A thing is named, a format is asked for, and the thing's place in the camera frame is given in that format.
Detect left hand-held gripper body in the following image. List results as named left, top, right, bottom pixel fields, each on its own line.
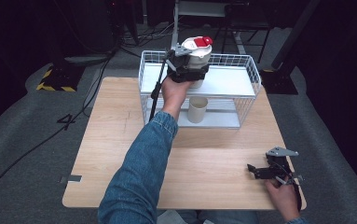
left=166, top=44, right=194, bottom=83

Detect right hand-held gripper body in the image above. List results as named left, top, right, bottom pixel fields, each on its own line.
left=265, top=146, right=300, bottom=185

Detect white tumbler with red lid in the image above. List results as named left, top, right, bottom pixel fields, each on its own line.
left=180, top=35, right=214, bottom=90

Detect white wire rack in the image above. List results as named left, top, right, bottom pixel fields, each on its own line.
left=137, top=49, right=263, bottom=130

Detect white cup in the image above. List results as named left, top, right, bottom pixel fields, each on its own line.
left=186, top=95, right=209, bottom=124

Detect person's left hand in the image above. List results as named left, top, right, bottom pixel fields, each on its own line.
left=160, top=76, right=195, bottom=121

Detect person's right hand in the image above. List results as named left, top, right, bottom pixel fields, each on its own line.
left=264, top=177, right=302, bottom=222

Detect white desk leg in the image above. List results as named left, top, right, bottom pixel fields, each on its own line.
left=170, top=0, right=182, bottom=50

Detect person's legs in jeans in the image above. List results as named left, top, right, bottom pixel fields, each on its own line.
left=157, top=209, right=261, bottom=224

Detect black chair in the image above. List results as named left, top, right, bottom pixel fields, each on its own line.
left=213, top=3, right=275, bottom=63

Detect black floor plate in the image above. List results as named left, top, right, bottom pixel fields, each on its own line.
left=259, top=68, right=300, bottom=96

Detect black yellow striped base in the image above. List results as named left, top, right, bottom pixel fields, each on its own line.
left=35, top=63, right=86, bottom=93

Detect grey tape strip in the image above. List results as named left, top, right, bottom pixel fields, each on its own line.
left=58, top=175, right=83, bottom=184

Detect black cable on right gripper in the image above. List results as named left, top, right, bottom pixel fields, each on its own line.
left=275, top=161, right=303, bottom=188

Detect black strap on left gripper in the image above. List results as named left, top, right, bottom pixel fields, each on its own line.
left=147, top=50, right=172, bottom=123

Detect bundle of floor cables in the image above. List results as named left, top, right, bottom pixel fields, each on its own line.
left=118, top=21, right=186, bottom=48

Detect black slanted post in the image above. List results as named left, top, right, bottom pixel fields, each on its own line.
left=270, top=0, right=322, bottom=71

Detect long black floor cable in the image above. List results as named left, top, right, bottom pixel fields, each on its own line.
left=0, top=52, right=114, bottom=223

